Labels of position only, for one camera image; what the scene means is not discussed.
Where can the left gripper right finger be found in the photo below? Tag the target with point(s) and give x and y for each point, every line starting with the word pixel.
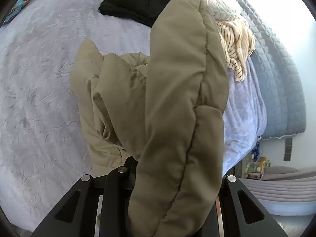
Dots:
pixel 237 212

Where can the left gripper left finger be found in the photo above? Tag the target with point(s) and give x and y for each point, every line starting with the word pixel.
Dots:
pixel 102 200

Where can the beige puffer jacket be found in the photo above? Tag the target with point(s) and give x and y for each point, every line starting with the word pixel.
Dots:
pixel 164 110

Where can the cluttered items on nightstand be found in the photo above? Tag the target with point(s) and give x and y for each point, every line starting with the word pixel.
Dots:
pixel 258 163

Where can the grey ribbed cushion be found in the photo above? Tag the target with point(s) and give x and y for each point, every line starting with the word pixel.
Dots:
pixel 285 192

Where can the lavender bed sheet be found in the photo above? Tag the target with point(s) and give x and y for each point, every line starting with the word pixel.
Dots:
pixel 43 149

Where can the grey quilted headboard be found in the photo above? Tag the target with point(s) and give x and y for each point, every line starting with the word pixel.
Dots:
pixel 279 81

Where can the beige striped garment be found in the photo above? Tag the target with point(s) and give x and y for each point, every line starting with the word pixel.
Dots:
pixel 238 43

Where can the black knit garment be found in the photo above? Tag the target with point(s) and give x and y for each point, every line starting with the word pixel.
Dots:
pixel 145 12

